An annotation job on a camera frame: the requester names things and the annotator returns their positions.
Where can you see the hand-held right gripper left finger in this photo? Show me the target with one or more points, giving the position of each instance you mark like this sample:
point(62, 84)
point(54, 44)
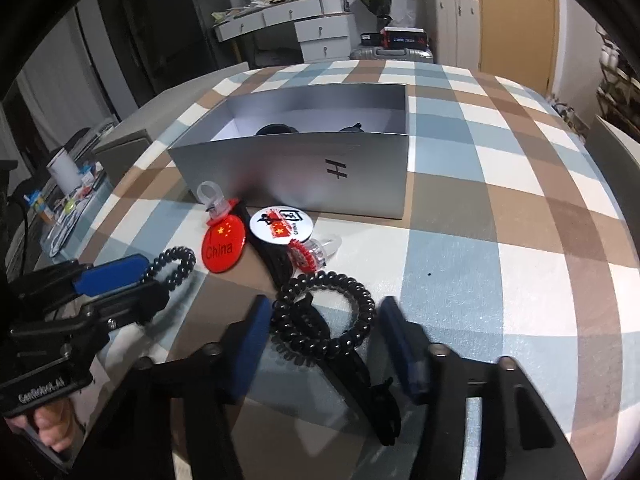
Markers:
point(250, 350)

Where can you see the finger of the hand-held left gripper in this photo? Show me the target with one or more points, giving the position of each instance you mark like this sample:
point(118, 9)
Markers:
point(135, 305)
point(110, 274)

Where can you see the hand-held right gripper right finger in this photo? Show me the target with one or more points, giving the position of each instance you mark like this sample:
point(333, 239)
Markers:
point(402, 355)

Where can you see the black hair claw clip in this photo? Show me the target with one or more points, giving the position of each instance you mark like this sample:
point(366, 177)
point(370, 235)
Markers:
point(360, 390)

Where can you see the red round badge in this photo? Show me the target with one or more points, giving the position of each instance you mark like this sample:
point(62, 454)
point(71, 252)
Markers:
point(222, 247)

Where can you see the silver cardboard box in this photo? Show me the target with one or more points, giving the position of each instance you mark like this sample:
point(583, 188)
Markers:
point(300, 170)

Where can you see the person's left hand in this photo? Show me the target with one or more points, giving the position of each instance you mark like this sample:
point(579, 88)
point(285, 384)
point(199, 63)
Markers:
point(50, 425)

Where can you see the cluttered side table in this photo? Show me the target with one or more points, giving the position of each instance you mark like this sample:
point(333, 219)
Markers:
point(70, 210)

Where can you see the white cup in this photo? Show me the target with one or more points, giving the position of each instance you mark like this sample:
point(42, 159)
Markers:
point(62, 172)

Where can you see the black round item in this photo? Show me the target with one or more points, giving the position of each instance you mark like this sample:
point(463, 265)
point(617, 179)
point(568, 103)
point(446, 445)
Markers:
point(274, 129)

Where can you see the small black item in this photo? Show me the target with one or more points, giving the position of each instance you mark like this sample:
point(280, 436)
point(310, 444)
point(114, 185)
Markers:
point(352, 127)

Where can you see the black fridge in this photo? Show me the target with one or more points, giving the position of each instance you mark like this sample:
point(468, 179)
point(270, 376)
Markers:
point(170, 35)

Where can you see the grey board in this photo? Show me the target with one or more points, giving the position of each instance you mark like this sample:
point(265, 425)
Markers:
point(615, 155)

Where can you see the silver suitcase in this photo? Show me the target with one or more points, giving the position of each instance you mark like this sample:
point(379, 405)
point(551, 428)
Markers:
point(390, 54)

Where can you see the black and red box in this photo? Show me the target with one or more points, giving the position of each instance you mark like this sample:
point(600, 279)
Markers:
point(400, 38)

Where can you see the white desk with drawers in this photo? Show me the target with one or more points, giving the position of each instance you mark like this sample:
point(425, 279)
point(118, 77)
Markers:
point(320, 30)

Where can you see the white suitcase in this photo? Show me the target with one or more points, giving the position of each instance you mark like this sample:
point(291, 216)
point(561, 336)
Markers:
point(455, 25)

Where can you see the shoe rack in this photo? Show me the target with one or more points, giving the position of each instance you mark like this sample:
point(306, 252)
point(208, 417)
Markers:
point(620, 85)

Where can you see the wooden door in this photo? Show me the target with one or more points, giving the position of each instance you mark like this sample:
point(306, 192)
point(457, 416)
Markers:
point(515, 20)

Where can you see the green bag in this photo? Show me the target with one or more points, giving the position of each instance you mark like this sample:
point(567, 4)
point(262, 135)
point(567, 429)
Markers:
point(372, 0)

